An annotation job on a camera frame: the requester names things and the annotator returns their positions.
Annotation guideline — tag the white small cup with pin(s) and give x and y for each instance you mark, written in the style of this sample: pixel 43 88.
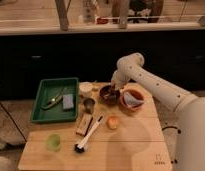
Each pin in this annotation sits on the white small cup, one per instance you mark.
pixel 85 89

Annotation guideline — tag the green plastic tray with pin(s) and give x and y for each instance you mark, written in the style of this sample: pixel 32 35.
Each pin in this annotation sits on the green plastic tray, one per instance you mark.
pixel 47 89

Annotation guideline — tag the orange fruit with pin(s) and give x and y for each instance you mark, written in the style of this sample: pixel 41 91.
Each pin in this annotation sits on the orange fruit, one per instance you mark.
pixel 112 122

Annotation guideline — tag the dark purple bowl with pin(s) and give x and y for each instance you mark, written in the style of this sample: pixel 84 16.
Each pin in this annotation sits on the dark purple bowl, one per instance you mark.
pixel 108 95

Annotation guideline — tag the blue grey sponge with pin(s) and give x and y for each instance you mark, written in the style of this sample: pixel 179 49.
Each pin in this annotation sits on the blue grey sponge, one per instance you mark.
pixel 68 102

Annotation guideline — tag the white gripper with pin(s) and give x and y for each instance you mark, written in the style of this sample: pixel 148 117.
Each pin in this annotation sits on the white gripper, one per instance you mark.
pixel 119 80

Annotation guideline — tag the green handled tongs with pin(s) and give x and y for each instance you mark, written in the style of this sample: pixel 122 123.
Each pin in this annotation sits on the green handled tongs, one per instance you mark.
pixel 54 101

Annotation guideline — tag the clear bottle on shelf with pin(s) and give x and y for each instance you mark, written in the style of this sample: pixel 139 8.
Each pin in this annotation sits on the clear bottle on shelf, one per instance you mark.
pixel 88 11

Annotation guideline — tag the grey cloth in bowl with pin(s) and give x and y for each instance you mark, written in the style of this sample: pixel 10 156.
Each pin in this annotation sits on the grey cloth in bowl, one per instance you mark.
pixel 131 101

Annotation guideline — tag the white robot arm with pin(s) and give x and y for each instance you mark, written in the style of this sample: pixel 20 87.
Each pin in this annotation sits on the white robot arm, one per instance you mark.
pixel 190 143

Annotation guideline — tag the white handled dish brush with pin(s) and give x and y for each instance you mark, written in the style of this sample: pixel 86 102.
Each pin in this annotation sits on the white handled dish brush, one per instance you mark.
pixel 80 146

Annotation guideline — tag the red small dish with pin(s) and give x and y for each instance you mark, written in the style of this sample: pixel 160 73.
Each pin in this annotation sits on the red small dish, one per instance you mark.
pixel 102 21

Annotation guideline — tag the orange terracotta bowl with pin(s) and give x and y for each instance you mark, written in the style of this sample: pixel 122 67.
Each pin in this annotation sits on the orange terracotta bowl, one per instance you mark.
pixel 136 94

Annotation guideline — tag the metal cup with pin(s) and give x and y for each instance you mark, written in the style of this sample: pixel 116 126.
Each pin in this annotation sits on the metal cup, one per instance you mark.
pixel 89 105

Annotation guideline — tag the wooden block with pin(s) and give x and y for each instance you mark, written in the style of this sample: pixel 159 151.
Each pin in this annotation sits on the wooden block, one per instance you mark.
pixel 84 124

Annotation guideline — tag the green plastic cup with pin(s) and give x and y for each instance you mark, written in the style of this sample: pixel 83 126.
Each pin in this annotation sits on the green plastic cup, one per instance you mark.
pixel 53 142

